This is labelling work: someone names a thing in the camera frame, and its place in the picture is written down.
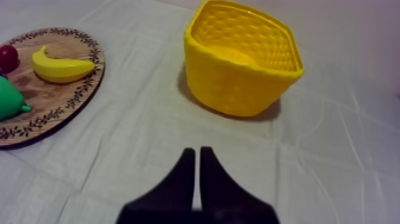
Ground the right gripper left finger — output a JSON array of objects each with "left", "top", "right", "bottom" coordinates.
[{"left": 116, "top": 147, "right": 198, "bottom": 224}]

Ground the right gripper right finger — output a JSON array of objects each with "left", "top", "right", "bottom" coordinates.
[{"left": 196, "top": 146, "right": 280, "bottom": 224}]

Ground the yellow plastic basket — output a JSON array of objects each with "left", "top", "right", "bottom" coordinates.
[{"left": 183, "top": 0, "right": 305, "bottom": 117}]

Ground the round wooden board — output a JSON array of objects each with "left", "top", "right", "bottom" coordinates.
[{"left": 0, "top": 27, "right": 106, "bottom": 150}]

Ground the yellow toy banana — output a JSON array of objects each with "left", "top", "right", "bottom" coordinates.
[{"left": 32, "top": 45, "right": 96, "bottom": 84}]

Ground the green toy pear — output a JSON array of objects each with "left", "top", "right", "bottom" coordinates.
[{"left": 0, "top": 76, "right": 32, "bottom": 122}]

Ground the small red fruit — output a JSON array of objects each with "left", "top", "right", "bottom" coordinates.
[{"left": 0, "top": 44, "right": 20, "bottom": 74}]

